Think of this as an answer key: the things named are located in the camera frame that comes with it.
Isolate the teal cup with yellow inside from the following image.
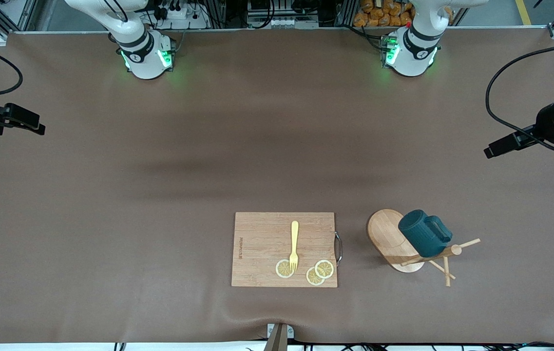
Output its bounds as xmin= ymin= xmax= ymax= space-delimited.
xmin=398 ymin=209 xmax=453 ymax=256

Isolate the wooden cup rack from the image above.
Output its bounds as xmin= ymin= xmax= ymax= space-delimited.
xmin=366 ymin=209 xmax=481 ymax=287

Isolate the orange snack bag pile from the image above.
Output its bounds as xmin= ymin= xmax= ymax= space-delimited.
xmin=353 ymin=0 xmax=416 ymax=27

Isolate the white power strip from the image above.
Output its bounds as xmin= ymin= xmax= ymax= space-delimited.
xmin=157 ymin=0 xmax=209 ymax=30

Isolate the brown table mat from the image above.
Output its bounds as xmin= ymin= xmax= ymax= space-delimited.
xmin=0 ymin=25 xmax=554 ymax=344

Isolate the yellow fork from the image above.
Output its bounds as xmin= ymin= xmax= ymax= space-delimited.
xmin=289 ymin=221 xmax=300 ymax=272

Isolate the white socket strip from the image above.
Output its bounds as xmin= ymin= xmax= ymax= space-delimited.
xmin=247 ymin=17 xmax=320 ymax=29

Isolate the wooden cutting board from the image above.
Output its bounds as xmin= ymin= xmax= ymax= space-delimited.
xmin=231 ymin=212 xmax=344 ymax=288

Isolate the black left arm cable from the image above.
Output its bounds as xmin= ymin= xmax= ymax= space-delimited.
xmin=485 ymin=39 xmax=554 ymax=155

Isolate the metal mount bracket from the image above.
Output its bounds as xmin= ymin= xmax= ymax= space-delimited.
xmin=263 ymin=323 xmax=295 ymax=351

